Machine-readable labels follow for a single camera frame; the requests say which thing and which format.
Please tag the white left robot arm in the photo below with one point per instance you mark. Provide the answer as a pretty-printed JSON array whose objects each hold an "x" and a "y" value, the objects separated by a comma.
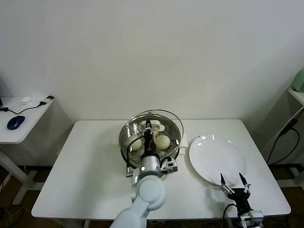
[{"x": 149, "y": 192}]

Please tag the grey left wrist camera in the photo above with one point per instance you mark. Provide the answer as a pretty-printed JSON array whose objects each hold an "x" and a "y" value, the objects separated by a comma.
[{"x": 169, "y": 164}]

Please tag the round glass pot lid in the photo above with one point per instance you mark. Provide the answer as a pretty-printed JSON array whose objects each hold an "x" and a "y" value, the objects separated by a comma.
[{"x": 159, "y": 126}]

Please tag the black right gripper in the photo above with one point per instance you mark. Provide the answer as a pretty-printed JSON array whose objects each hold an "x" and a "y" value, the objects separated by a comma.
[{"x": 241, "y": 197}]

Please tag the small white crumpled object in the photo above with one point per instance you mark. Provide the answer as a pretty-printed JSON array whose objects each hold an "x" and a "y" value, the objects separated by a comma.
[{"x": 27, "y": 100}]

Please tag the blue computer mouse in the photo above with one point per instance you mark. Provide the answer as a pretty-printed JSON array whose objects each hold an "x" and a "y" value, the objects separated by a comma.
[{"x": 15, "y": 122}]

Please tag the perforated steel steamer basket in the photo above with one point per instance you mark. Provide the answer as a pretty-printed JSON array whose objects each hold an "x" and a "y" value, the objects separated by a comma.
[{"x": 124, "y": 137}]

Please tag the black and white adapter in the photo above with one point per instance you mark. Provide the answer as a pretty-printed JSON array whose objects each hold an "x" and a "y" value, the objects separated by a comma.
[{"x": 47, "y": 99}]

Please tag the round white plate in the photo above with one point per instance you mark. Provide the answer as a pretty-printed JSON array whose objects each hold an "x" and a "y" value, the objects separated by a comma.
[{"x": 213, "y": 156}]

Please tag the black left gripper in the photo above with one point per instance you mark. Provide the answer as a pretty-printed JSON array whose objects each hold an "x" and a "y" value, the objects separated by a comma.
[{"x": 149, "y": 147}]

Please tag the white steamed baozi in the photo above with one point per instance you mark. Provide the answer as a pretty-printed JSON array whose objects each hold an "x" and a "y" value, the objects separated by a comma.
[
  {"x": 163, "y": 142},
  {"x": 135, "y": 143}
]

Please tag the mint green appliance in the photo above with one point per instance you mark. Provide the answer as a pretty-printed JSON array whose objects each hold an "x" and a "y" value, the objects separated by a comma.
[{"x": 298, "y": 82}]

